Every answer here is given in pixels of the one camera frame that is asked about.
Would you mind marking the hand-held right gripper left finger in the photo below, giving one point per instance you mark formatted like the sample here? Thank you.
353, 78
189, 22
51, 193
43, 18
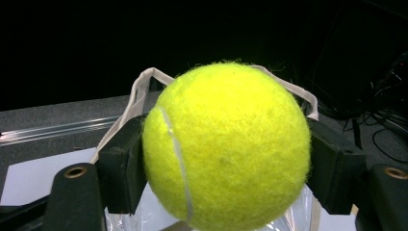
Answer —
123, 166

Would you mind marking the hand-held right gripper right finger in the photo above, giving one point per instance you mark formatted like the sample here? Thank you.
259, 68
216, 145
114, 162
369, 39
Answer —
333, 173

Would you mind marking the clear bag with beige trim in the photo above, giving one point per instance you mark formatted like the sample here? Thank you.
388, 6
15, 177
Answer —
138, 96

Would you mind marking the yellow tennis ball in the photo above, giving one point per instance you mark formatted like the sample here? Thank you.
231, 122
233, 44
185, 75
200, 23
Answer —
231, 147

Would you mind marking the clear plastic strip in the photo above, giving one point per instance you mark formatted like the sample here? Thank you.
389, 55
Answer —
57, 130

